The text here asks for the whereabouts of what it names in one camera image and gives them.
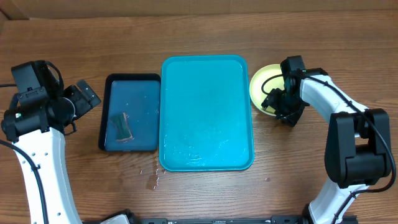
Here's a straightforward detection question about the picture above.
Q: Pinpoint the yellow plate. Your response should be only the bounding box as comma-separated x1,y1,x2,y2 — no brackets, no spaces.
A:
249,63,285,116

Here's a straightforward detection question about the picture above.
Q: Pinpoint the brown sponge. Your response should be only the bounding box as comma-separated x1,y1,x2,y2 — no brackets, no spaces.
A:
110,112,133,142

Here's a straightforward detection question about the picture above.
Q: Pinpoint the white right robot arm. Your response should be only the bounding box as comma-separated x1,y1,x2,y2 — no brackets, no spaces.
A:
251,65,397,223

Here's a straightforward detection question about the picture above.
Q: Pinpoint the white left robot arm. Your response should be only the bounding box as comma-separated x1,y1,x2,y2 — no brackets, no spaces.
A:
1,80,101,223

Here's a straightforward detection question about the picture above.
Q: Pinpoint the black tray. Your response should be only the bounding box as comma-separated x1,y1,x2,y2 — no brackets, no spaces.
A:
98,73,161,152

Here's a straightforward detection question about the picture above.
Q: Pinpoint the blue plastic tray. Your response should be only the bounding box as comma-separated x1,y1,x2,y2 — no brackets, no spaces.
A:
159,55,254,172

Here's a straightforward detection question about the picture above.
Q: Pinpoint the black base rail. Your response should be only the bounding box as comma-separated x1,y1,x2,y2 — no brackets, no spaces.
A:
83,209,312,224

